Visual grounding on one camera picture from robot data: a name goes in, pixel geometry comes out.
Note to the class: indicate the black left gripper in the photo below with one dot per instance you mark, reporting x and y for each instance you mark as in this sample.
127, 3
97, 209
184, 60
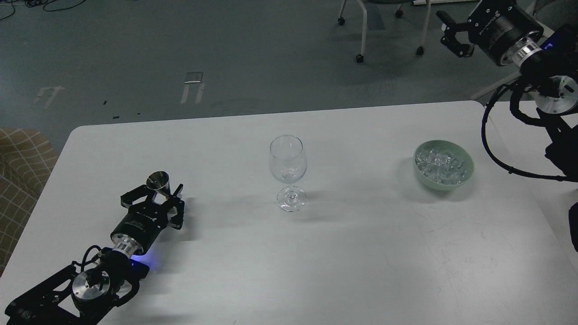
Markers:
145, 220

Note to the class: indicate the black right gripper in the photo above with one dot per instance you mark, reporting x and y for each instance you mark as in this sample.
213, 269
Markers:
494, 26

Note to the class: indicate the steel double jigger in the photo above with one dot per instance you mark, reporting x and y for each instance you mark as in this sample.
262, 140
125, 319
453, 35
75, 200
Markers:
160, 183

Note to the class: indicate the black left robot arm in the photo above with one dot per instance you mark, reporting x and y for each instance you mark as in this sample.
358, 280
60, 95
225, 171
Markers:
83, 293

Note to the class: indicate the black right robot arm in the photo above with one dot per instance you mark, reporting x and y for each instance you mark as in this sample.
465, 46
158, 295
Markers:
545, 90

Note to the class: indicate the pile of ice cubes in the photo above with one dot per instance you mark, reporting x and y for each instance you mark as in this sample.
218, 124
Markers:
441, 166

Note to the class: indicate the clear wine glass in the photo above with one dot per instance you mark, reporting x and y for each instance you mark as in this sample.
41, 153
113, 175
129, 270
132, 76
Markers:
288, 164

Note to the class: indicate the green bowl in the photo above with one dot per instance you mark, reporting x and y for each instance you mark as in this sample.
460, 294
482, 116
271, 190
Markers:
446, 145

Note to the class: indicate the beige checked cushion seat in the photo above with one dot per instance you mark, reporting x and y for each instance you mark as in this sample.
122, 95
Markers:
26, 163

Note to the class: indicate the silver floor socket plate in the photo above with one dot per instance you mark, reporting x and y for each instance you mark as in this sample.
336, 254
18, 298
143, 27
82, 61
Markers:
194, 77

